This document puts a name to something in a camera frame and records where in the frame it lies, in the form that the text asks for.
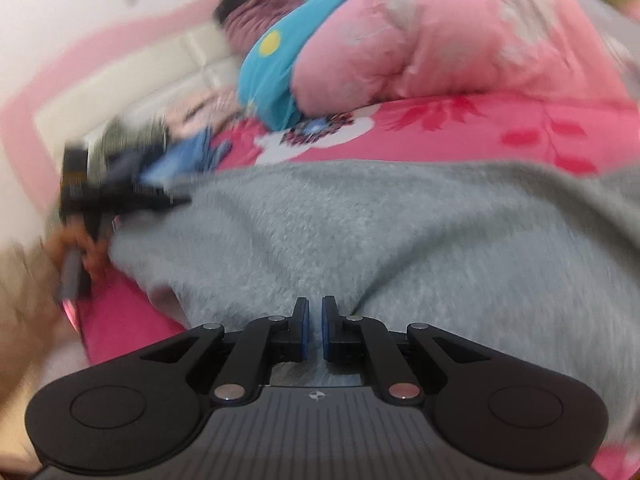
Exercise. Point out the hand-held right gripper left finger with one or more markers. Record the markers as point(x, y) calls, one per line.
point(304, 330)

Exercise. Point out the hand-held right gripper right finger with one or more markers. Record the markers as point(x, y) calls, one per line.
point(327, 330)

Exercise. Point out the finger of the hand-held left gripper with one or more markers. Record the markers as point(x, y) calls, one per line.
point(150, 200)

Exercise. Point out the grey sweatpants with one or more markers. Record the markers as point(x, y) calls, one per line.
point(400, 240)

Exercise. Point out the person's left forearm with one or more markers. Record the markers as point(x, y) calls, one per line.
point(25, 310)

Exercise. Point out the person's left hand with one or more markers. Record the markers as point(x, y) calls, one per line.
point(97, 257)

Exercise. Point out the blue denim cloth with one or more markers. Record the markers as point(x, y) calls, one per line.
point(185, 160)

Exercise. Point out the pale pink printed cloth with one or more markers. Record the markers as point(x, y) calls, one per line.
point(200, 107)

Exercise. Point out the white padded headboard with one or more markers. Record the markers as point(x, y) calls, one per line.
point(125, 85)

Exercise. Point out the blue quilt with yellow dots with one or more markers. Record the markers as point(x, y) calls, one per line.
point(270, 75)

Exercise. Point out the mauve padded garment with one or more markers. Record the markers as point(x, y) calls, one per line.
point(260, 15)

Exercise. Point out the pink floral bed sheet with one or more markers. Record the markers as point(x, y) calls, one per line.
point(450, 125)

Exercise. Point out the pink floral quilt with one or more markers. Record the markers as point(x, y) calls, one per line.
point(450, 45)

